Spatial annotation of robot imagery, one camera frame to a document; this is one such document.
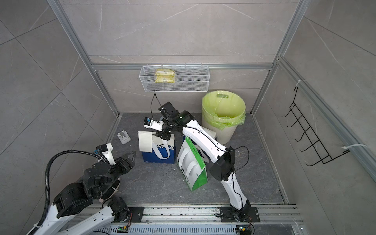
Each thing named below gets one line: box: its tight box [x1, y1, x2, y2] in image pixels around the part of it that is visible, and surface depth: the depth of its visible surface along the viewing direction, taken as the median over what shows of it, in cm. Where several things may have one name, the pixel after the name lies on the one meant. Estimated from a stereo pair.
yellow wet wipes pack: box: [154, 68, 176, 83], surface depth 89 cm
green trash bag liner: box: [201, 90, 247, 131], surface depth 94 cm
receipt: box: [137, 131, 153, 153], surface depth 79 cm
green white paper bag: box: [177, 136, 208, 191], surface depth 72 cm
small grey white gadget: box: [117, 129, 132, 145], surface depth 106 cm
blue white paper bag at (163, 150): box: [141, 131, 176, 165], surface depth 83 cm
